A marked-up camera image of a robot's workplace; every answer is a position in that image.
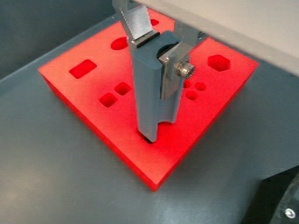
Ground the dark grey arch object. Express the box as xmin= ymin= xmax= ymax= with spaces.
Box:
xmin=132 ymin=31 xmax=183 ymax=142

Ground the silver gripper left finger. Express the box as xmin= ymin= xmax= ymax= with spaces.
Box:
xmin=112 ymin=0 xmax=159 ymax=47

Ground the red shape sorter block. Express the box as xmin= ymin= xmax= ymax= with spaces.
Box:
xmin=37 ymin=8 xmax=260 ymax=193

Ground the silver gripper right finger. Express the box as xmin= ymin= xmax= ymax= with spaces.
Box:
xmin=159 ymin=22 xmax=207 ymax=100

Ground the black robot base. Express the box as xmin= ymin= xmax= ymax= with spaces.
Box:
xmin=240 ymin=165 xmax=299 ymax=224

